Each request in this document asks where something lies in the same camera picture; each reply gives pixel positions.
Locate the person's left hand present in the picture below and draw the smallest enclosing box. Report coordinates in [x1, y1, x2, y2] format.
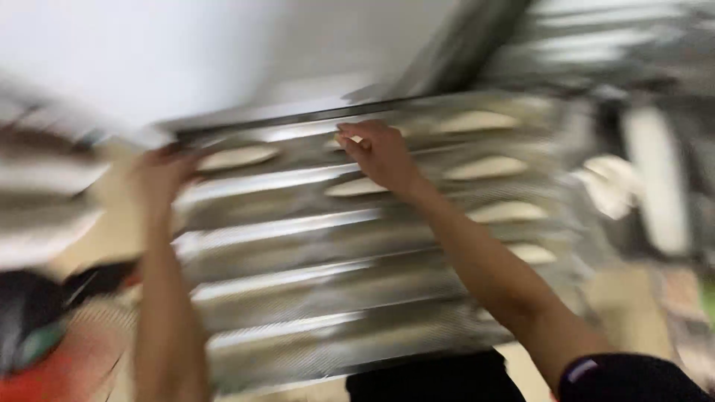
[130, 143, 201, 217]

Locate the person's right hand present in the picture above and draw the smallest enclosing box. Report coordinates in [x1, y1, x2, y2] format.
[335, 119, 426, 197]

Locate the perforated metal baguette tray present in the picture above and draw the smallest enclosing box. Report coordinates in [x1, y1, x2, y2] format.
[170, 92, 594, 395]

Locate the stack of white trays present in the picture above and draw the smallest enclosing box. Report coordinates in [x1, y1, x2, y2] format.
[0, 84, 171, 270]

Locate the row of raw dough pieces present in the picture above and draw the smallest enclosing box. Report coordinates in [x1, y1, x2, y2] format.
[196, 109, 559, 267]

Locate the black and red bag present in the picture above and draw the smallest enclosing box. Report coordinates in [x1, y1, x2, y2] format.
[0, 259, 140, 402]

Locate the person's black apron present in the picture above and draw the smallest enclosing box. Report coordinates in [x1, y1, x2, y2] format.
[345, 350, 527, 402]

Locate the white dough lump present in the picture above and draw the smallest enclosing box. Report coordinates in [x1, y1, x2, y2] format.
[574, 155, 644, 220]

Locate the metal bakery rack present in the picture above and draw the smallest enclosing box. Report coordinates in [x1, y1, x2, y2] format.
[346, 0, 715, 280]

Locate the person's black sleeve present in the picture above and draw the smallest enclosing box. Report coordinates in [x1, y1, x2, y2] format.
[557, 352, 715, 402]

